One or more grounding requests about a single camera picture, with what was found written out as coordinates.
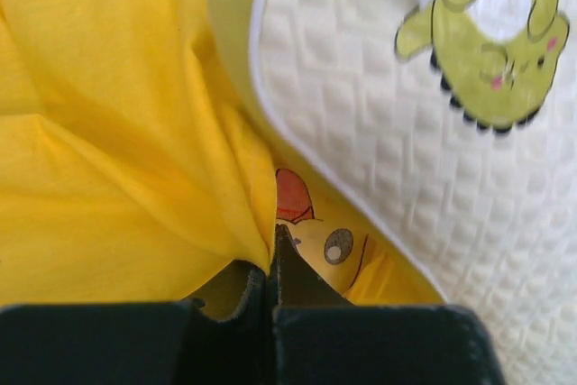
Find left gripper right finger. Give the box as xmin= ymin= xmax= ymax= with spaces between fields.
xmin=270 ymin=225 xmax=506 ymax=385

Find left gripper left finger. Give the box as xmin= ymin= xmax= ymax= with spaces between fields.
xmin=1 ymin=261 xmax=266 ymax=384

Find yellow pillowcase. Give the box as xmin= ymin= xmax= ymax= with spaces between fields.
xmin=0 ymin=0 xmax=447 ymax=309

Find cream yellow-edged pillow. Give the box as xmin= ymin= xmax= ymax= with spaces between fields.
xmin=208 ymin=0 xmax=576 ymax=384

